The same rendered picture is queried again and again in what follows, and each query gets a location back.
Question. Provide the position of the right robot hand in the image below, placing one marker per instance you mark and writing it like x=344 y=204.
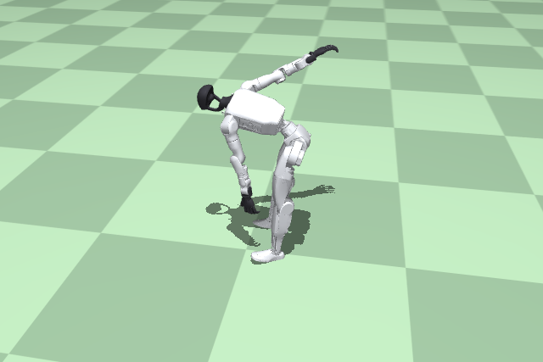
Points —
x=319 y=52

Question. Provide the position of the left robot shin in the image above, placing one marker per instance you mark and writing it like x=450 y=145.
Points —
x=280 y=223

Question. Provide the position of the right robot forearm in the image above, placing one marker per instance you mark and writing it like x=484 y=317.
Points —
x=294 y=66

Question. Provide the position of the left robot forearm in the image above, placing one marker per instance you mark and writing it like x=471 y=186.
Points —
x=243 y=176

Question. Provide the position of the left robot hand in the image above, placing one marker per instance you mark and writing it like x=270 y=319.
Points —
x=248 y=203

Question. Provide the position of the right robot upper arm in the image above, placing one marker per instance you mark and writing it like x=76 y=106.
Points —
x=264 y=81

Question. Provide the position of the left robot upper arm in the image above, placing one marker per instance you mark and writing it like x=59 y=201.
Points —
x=229 y=128

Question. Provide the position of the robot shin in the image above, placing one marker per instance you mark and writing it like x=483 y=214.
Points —
x=271 y=208
x=280 y=223

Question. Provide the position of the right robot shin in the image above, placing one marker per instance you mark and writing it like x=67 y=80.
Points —
x=271 y=208

